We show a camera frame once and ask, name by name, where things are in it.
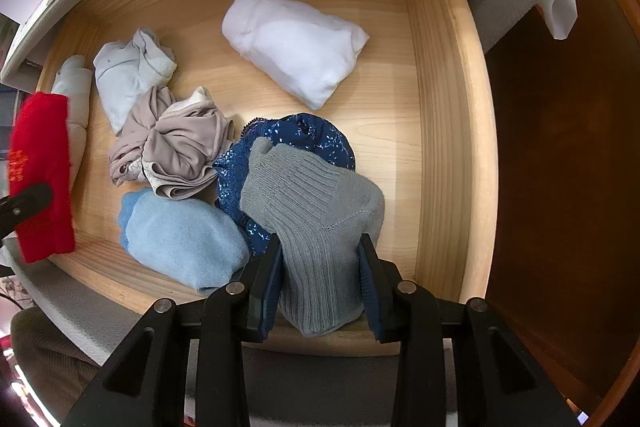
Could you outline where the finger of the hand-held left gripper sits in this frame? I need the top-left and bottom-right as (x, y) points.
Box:
(0, 182), (54, 240)

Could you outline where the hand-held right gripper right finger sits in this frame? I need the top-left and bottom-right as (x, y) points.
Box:
(357, 233), (581, 427)

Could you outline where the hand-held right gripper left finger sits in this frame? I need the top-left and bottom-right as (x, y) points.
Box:
(60, 233), (283, 427)

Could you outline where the red sock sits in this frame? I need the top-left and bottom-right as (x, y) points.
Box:
(9, 92), (76, 264)

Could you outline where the grey knit sock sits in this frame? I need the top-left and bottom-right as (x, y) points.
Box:
(240, 138), (386, 338)

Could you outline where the light blue sock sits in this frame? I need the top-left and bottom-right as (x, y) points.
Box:
(117, 188), (251, 296)

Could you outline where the cream cloth roll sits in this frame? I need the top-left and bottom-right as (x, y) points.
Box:
(50, 55), (95, 192)

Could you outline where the wooden drawer with grey front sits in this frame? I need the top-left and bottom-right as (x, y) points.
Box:
(12, 0), (501, 427)

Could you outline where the navy floral underwear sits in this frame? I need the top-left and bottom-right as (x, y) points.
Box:
(212, 113), (357, 258)

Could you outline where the light grey underwear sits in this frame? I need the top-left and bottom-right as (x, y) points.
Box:
(94, 27), (178, 135)

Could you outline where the beige underwear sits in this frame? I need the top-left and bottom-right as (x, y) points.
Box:
(109, 86), (236, 202)

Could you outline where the white cloth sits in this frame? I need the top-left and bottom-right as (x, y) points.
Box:
(221, 0), (371, 110)

